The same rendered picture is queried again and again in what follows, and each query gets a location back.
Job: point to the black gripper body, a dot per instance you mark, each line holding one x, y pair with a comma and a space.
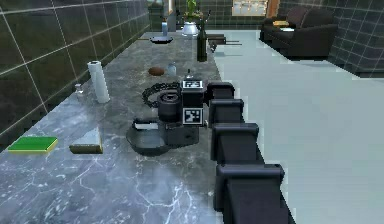
170, 108

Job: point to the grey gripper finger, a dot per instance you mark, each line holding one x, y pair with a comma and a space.
146, 121
146, 129

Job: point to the dark grey bowl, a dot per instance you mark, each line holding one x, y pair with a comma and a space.
146, 143

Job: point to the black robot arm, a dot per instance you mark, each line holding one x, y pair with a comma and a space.
246, 196

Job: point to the clear glass cup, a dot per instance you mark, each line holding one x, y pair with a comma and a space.
171, 70

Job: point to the small dark shaker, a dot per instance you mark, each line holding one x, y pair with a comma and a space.
189, 75

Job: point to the brown potato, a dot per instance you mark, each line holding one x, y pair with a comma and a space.
156, 71

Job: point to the white paper towel roll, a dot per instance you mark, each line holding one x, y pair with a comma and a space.
99, 83

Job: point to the pale grey wedge block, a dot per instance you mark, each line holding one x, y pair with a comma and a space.
87, 143

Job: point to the black frying pan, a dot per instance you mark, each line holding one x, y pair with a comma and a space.
161, 40

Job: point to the dark green bottle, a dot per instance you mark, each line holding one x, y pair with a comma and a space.
201, 46

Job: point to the small glass shaker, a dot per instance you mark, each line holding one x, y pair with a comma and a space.
79, 90

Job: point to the pale blue bottle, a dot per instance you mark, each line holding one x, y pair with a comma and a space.
164, 29

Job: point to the dark low table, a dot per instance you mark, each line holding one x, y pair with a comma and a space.
218, 40

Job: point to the green house plant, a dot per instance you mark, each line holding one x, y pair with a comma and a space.
191, 10

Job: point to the green sponge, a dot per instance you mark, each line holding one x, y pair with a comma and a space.
31, 143

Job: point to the bright window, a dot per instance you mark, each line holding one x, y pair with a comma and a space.
250, 7

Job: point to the yellow box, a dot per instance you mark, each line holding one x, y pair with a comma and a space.
281, 23

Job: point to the white flat laptop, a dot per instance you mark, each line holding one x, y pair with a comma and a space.
287, 29

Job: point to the orange room door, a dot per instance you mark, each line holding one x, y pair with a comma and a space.
273, 8

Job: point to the dark brown sofa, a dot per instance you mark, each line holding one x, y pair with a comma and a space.
303, 36

